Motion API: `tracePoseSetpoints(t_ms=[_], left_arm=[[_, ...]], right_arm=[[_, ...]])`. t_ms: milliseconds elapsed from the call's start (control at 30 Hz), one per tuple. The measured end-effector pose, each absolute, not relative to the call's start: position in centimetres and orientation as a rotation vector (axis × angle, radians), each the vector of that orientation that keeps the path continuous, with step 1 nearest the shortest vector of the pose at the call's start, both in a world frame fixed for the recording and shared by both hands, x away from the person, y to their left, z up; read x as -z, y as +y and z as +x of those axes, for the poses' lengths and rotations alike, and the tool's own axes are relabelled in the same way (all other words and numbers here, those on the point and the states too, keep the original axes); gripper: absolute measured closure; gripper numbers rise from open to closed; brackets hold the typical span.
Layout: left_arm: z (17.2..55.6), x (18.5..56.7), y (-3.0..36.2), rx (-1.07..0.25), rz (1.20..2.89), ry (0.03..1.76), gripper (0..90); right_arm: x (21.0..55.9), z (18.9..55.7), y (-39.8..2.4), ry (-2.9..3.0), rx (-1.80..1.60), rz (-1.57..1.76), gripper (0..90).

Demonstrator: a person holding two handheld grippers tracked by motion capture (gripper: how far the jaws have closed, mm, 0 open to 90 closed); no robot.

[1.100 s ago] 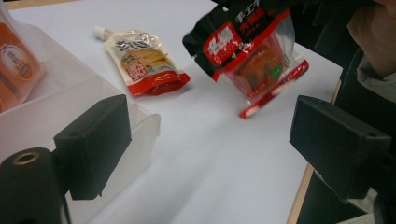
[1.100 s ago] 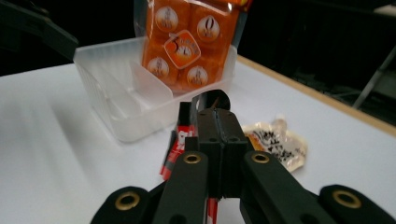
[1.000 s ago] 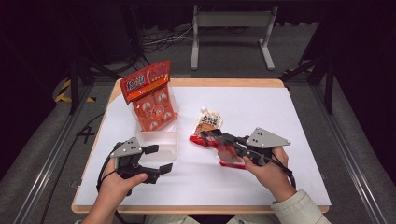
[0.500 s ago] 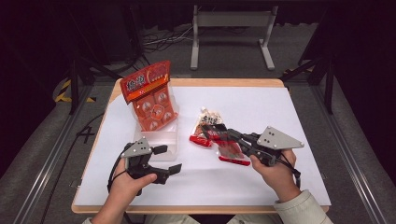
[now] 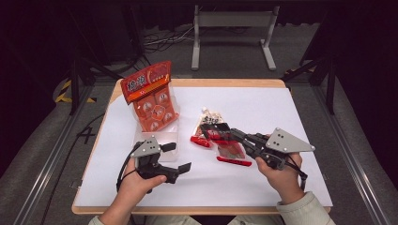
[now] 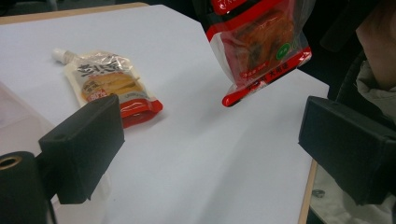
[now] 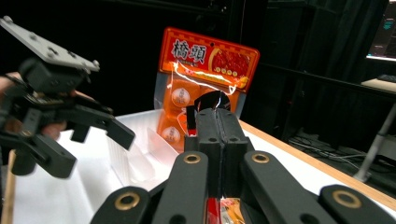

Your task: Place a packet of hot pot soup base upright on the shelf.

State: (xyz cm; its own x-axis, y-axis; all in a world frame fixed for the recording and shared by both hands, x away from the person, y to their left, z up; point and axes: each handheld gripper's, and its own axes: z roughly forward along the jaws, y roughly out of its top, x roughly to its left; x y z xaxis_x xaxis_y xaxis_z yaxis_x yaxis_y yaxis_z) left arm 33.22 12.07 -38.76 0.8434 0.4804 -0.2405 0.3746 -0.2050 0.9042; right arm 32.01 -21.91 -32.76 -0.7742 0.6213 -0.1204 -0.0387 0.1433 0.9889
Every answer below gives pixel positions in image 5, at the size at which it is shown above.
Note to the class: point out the yellow black hazard tape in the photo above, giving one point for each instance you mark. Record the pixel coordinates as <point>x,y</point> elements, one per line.
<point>64,90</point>

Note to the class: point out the small red snack packet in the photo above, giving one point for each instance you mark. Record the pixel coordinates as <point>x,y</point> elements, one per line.
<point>233,152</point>

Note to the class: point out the person's legs in light trousers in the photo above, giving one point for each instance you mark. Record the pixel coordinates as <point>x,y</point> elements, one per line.
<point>162,220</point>

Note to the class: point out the wooden table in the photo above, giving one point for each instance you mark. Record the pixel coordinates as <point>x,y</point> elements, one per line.
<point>219,82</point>

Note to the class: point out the white table mat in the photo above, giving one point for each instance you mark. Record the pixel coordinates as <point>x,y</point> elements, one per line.
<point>237,100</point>

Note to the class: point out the person's left hand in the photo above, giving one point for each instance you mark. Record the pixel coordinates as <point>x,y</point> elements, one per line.
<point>136,186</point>

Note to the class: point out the grey metal stand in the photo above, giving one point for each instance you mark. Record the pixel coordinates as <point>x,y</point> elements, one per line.
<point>233,19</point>

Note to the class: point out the person's right hand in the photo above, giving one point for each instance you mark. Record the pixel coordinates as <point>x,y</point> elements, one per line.
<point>286,181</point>

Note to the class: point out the clear plastic storage box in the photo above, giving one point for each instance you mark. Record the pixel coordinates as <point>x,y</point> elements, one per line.
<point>164,137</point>

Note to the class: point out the black tripod stand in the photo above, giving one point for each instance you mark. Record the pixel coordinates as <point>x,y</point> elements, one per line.
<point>330,84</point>
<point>75,84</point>

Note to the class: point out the large orange snack packet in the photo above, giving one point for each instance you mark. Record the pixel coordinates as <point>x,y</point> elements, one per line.
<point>150,93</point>

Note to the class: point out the aluminium floor rail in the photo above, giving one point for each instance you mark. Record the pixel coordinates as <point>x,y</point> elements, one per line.
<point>350,150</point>
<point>54,150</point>

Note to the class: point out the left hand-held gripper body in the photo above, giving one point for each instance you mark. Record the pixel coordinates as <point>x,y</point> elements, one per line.
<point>147,148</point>

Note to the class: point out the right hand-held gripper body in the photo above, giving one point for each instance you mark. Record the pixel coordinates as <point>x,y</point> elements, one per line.
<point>286,142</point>

